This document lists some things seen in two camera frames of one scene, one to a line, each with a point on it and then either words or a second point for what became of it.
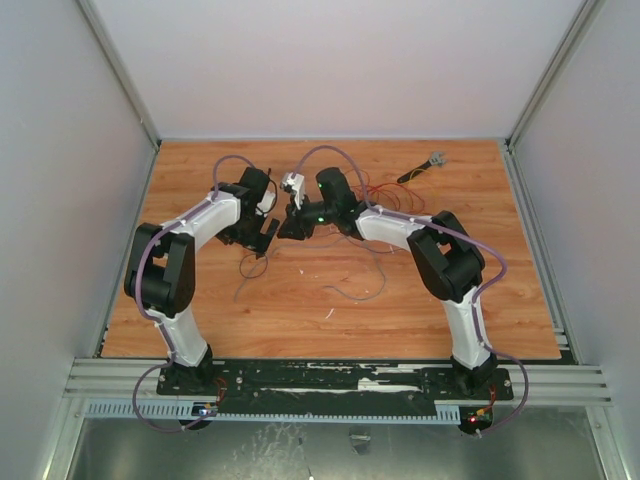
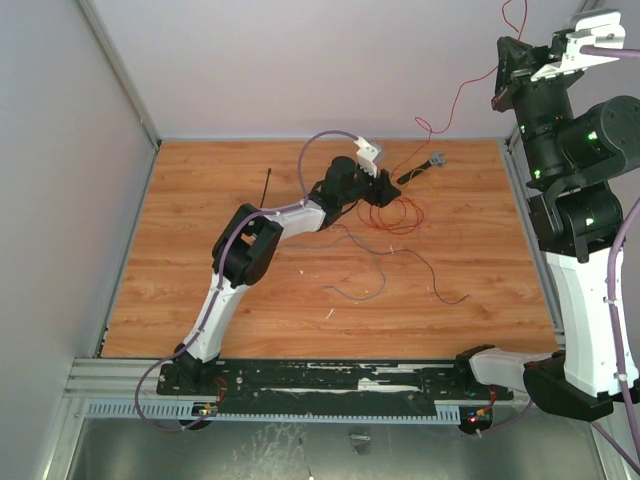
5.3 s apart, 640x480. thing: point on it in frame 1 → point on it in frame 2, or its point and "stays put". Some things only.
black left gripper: x=257 y=240 → x=383 y=191
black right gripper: x=296 y=223 → x=522 y=76
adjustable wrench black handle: x=412 y=173 stays put
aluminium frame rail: x=115 y=378 stays put
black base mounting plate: x=396 y=381 stays put
